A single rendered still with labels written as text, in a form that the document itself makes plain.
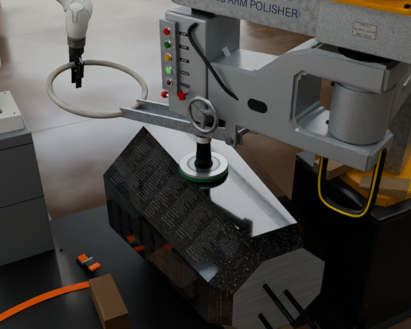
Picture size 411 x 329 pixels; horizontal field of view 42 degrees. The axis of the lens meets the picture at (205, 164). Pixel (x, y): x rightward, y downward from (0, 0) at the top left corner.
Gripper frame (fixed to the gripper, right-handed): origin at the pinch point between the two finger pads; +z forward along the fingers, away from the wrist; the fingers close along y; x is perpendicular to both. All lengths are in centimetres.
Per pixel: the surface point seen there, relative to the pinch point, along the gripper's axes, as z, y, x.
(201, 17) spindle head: -74, 84, 7
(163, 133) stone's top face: 5, 53, 21
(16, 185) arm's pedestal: 48, 13, -40
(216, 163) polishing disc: -6, 93, 22
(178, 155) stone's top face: 1, 74, 15
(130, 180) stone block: 21, 60, -1
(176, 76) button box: -49, 80, 2
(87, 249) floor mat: 93, 37, -11
